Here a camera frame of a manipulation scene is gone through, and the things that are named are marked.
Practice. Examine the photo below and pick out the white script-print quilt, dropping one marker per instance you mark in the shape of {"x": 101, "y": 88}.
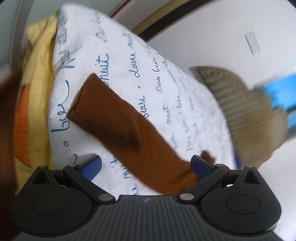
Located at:
{"x": 183, "y": 110}

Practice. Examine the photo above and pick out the blue framed wall picture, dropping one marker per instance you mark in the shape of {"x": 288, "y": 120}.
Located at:
{"x": 282, "y": 92}

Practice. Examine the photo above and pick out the yellow orange cloth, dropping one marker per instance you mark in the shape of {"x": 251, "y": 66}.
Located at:
{"x": 31, "y": 138}

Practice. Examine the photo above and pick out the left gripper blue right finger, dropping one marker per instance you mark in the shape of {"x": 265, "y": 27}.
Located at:
{"x": 201, "y": 168}

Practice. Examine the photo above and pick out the olive upholstered headboard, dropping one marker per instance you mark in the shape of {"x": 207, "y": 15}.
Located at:
{"x": 257, "y": 129}

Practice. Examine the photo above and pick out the brown knit sweater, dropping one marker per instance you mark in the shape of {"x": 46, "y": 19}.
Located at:
{"x": 118, "y": 126}

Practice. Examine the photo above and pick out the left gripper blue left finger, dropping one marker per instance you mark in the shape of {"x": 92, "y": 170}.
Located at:
{"x": 90, "y": 168}

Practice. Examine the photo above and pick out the white double wall socket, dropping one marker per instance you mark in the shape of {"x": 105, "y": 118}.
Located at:
{"x": 253, "y": 42}

